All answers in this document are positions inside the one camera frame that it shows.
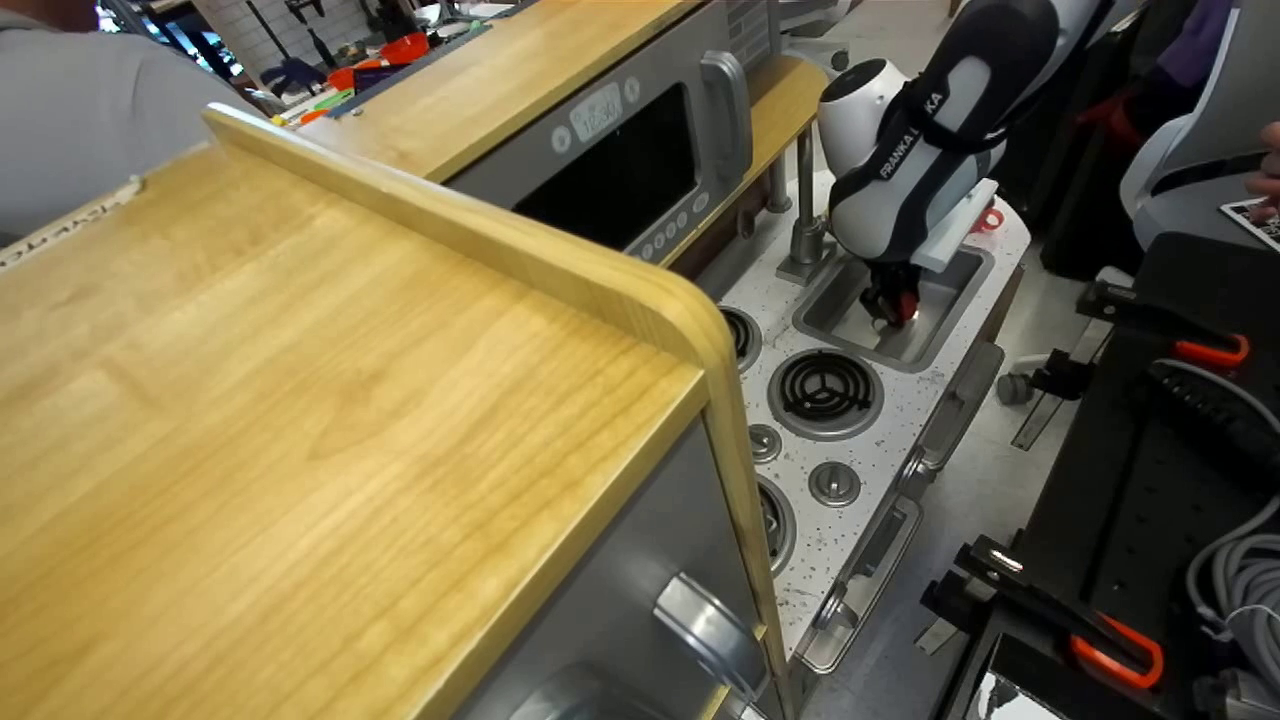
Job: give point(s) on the grey stove knob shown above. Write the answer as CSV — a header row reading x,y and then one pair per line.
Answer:
x,y
764,440
832,484

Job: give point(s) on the wooden toy kitchen shelf unit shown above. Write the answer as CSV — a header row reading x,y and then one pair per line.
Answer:
x,y
291,432

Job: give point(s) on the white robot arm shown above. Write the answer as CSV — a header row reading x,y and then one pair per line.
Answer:
x,y
915,153

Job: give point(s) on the seated person in grey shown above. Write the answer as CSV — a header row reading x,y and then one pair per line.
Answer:
x,y
80,108

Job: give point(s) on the grey oven door handle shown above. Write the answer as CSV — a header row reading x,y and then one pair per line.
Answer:
x,y
952,415

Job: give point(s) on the grey toy faucet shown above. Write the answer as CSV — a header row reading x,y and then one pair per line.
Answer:
x,y
810,240

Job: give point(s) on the orange black clamp right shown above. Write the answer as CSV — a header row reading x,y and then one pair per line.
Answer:
x,y
1126,308

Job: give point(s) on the toy microwave oven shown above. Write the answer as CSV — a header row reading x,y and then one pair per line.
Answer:
x,y
644,149

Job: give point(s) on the right front stove burner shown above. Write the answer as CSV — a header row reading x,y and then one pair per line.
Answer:
x,y
776,526

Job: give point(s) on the white speckled toy kitchen counter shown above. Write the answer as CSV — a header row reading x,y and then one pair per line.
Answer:
x,y
846,553

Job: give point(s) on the grey stove knob lower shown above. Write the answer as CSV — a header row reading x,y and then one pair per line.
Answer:
x,y
832,484

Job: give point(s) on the orange black clamp left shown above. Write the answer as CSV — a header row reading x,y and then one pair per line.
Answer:
x,y
989,578

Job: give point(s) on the grey toy sink basin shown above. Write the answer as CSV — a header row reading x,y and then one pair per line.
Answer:
x,y
832,308

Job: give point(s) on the stove burner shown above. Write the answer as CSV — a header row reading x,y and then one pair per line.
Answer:
x,y
827,395
776,526

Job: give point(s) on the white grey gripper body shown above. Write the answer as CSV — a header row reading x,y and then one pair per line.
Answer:
x,y
931,213

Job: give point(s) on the black perforated mounting board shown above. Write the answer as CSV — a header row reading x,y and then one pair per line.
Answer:
x,y
1164,474

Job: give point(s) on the left front stove burner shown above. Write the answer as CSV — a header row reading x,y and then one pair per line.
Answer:
x,y
827,395

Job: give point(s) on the orange black clamp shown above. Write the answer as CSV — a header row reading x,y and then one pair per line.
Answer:
x,y
989,578
1126,308

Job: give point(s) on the grey stove knob upper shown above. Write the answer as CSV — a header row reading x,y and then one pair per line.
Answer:
x,y
764,440

